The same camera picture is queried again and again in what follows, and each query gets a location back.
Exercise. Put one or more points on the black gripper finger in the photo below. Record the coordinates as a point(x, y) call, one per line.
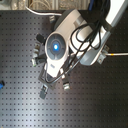
point(65, 81)
point(43, 92)

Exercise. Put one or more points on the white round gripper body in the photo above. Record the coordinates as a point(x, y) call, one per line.
point(56, 51)

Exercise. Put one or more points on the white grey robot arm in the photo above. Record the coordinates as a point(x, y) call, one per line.
point(74, 40)

